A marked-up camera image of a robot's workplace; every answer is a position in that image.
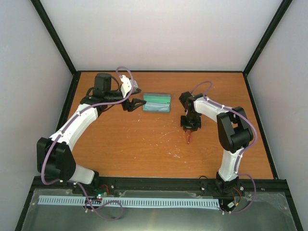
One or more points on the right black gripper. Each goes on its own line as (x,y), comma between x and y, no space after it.
(185,126)

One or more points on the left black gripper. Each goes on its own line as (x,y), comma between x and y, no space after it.
(129,106)

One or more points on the pink transparent sunglasses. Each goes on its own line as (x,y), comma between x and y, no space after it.
(188,134)

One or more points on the grey glasses case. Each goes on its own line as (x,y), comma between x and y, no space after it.
(157,102)

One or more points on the light blue cleaning cloth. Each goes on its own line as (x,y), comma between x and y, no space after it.
(156,107)

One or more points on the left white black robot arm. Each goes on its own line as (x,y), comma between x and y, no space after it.
(55,161)

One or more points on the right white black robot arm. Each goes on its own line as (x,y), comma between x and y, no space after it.
(235,133)

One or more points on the metal base plate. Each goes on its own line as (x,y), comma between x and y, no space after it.
(263,212)

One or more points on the black aluminium frame rail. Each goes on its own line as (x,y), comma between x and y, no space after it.
(201,186)

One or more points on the left black frame post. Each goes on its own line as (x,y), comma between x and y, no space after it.
(53,34)

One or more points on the black frame post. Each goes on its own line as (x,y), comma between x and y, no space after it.
(53,34)
(282,9)

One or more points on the right black frame post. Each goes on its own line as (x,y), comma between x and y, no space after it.
(282,9)

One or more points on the light blue slotted cable duct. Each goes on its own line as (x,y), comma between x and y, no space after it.
(131,202)

